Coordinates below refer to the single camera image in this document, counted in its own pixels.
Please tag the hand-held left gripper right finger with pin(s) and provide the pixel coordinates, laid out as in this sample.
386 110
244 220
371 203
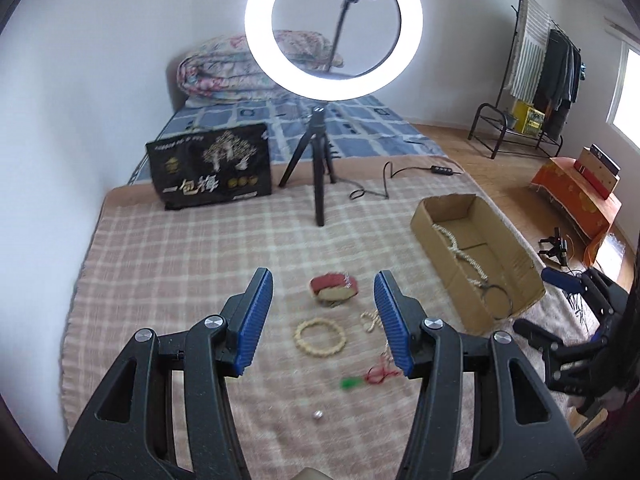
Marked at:
387 320

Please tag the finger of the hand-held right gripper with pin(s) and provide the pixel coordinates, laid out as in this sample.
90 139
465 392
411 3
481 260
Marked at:
537 335
560 279

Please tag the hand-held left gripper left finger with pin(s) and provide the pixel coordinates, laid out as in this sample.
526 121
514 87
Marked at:
255 320

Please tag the brown cardboard box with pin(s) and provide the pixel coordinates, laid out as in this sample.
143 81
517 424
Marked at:
450 280

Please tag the small black floor tripod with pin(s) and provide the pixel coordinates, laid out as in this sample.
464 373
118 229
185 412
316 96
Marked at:
555 247

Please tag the clear plastic bag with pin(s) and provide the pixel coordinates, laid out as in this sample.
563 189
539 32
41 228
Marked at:
611 252

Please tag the dark metal bangle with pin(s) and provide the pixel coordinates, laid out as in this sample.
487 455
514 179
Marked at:
482 300

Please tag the orange cloth covered table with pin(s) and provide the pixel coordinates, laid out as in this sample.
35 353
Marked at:
565 190

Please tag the pink plaid blanket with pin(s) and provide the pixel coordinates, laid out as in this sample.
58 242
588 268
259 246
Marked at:
175 260

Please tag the tan and red gift box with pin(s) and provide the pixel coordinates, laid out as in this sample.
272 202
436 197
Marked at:
595 177

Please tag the dark slim box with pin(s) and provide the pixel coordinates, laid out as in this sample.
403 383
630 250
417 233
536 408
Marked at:
605 157

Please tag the black printed bag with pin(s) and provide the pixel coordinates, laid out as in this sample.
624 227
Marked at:
210 170

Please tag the yellow box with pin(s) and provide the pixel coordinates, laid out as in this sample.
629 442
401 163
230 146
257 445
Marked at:
530 117

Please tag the small grey pot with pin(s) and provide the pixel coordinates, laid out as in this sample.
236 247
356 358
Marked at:
511 119

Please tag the black metal clothes rack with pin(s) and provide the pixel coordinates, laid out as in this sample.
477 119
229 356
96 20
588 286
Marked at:
486 105

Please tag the blue plaid bedsheet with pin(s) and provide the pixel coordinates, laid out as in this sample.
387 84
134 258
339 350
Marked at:
360 130

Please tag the window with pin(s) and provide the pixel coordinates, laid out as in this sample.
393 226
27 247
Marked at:
627 90

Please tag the dark hanging clothes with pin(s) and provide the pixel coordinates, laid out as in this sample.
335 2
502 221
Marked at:
555 70

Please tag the striped hanging cloth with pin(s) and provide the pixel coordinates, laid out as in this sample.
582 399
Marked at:
525 50

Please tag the floral folded quilt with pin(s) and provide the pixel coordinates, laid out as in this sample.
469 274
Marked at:
215 70

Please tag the black gooseneck phone holder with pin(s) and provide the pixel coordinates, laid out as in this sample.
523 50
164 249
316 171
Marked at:
342 25

